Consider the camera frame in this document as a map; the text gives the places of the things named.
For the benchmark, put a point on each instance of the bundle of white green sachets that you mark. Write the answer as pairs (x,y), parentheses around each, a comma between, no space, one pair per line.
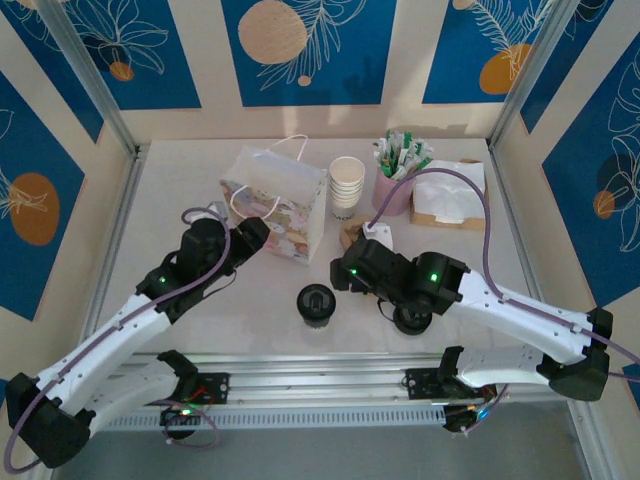
(400,155)

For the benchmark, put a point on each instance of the stack of white napkins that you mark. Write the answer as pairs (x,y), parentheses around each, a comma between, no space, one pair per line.
(450,195)

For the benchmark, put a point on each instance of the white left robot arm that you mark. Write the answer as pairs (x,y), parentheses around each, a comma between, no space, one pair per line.
(100,350)

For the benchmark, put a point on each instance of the pink cylindrical holder cup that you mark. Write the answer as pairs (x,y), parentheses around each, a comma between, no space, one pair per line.
(392,200)

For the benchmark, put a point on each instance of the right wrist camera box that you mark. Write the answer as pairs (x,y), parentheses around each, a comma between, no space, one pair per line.
(380,234)

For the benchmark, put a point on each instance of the aluminium mounting rail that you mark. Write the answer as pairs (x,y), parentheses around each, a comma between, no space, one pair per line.
(310,377)

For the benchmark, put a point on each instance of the white patterned paper gift bag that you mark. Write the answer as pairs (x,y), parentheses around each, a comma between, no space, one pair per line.
(295,200)

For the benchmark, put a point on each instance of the white napkins in tray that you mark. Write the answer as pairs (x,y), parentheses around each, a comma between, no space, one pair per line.
(450,224)

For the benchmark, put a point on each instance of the stack of white paper cups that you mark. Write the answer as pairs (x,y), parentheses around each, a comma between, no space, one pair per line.
(346,172)

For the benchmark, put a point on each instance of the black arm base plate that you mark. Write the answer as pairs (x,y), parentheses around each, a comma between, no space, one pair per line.
(212,387)
(425,385)

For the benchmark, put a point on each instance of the coffee cup with black lid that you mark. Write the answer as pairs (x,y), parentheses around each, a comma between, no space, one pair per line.
(315,302)

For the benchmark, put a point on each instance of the aluminium frame post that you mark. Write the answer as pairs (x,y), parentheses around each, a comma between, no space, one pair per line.
(545,75)
(95,85)

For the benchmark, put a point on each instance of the aluminium table side rail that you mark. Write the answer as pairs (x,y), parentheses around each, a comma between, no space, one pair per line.
(117,225)
(520,210)

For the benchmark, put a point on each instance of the round wooden bowl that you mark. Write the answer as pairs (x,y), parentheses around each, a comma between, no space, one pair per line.
(350,231)

